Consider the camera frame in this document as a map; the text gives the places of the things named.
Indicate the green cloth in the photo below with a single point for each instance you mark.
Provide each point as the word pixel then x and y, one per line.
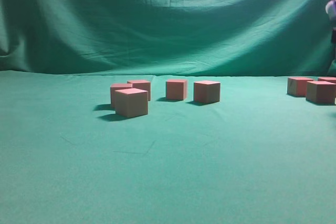
pixel 256 156

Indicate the pink cube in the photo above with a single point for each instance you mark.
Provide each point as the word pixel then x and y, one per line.
pixel 206 91
pixel 117 86
pixel 327 79
pixel 143 85
pixel 131 103
pixel 297 86
pixel 176 89
pixel 320 92

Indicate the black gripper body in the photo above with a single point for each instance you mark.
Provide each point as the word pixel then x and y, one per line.
pixel 333 41

